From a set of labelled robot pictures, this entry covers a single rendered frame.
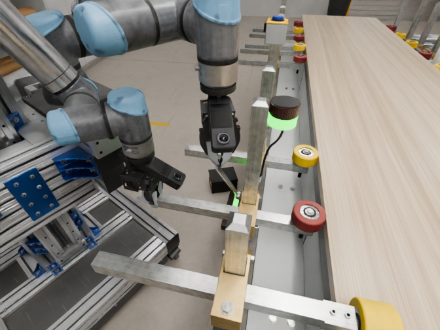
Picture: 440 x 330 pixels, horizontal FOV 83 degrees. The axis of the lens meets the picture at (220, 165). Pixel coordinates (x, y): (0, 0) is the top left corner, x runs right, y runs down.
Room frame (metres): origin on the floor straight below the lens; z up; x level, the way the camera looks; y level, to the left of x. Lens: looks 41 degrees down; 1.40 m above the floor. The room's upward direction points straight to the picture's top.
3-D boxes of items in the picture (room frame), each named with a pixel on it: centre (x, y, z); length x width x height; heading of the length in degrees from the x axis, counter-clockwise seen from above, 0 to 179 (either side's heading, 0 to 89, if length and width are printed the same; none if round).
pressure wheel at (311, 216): (0.39, -0.22, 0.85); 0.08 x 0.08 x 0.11
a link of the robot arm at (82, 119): (0.47, 0.30, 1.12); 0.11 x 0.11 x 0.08; 22
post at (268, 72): (0.71, -0.14, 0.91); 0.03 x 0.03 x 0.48; 77
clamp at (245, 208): (0.44, -0.08, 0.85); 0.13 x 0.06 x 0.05; 167
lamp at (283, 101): (0.46, -0.13, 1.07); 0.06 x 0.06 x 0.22; 77
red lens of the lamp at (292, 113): (0.46, -0.13, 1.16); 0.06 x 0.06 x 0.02
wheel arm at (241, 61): (1.66, -0.31, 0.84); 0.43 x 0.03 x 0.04; 77
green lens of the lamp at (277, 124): (0.46, -0.13, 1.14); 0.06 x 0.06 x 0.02
